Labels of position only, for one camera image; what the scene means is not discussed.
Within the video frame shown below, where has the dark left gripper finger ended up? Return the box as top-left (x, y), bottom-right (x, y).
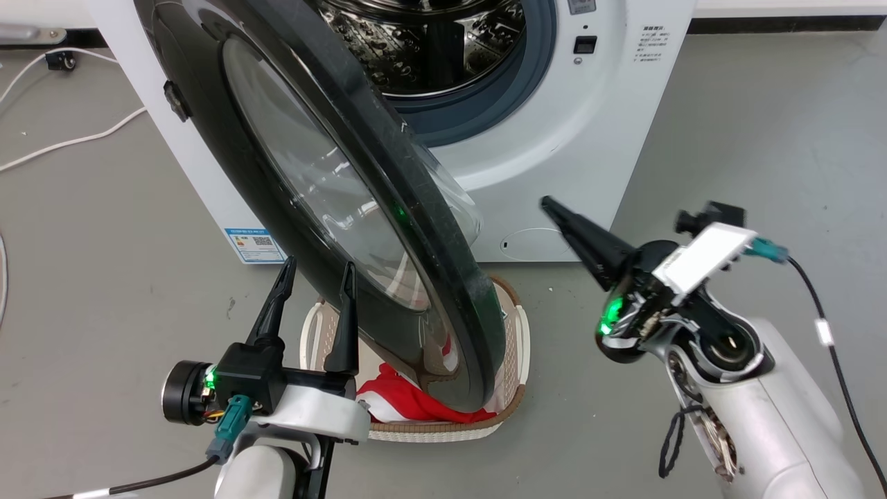
top-left (247, 256), bottom-right (298, 346)
top-left (323, 261), bottom-right (360, 376)

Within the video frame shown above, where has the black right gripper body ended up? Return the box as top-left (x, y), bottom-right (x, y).
top-left (594, 240), bottom-right (695, 365)

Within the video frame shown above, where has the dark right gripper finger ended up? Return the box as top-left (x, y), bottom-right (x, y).
top-left (541, 196), bottom-right (636, 292)

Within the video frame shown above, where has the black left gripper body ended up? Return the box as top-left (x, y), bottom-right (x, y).
top-left (161, 340), bottom-right (358, 426)

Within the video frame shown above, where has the black round glass washer door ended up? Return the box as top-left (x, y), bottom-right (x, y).
top-left (133, 0), bottom-right (507, 414)

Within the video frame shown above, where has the white front-load washing machine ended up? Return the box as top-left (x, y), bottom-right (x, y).
top-left (89, 0), bottom-right (697, 265)

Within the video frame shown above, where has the grey rubber door gasket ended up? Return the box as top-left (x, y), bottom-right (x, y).
top-left (380, 0), bottom-right (559, 148)

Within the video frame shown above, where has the blue energy label sticker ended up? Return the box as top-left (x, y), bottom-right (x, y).
top-left (223, 227), bottom-right (287, 265)

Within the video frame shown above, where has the red and white garment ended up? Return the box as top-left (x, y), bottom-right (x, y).
top-left (356, 333), bottom-right (498, 424)

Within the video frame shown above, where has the white woven laundry basket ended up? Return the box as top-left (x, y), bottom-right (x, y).
top-left (299, 275), bottom-right (532, 444)

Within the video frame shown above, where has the printed text instruction sticker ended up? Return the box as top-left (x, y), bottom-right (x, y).
top-left (631, 24), bottom-right (671, 65)

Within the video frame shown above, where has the stainless steel washer drum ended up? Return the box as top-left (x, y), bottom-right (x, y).
top-left (310, 0), bottom-right (527, 98)

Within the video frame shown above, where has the grey metal bar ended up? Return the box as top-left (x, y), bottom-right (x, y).
top-left (0, 24), bottom-right (69, 46)

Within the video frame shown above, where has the black cable with teal plug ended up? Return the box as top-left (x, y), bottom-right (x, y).
top-left (745, 236), bottom-right (887, 490)
top-left (42, 394), bottom-right (252, 499)

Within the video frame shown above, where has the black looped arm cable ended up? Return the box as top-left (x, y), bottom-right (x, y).
top-left (658, 404), bottom-right (705, 480)

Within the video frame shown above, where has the white floor cable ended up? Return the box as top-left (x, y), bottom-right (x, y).
top-left (0, 46), bottom-right (148, 173)

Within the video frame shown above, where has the black wall baseboard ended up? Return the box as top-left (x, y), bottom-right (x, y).
top-left (688, 15), bottom-right (887, 35)

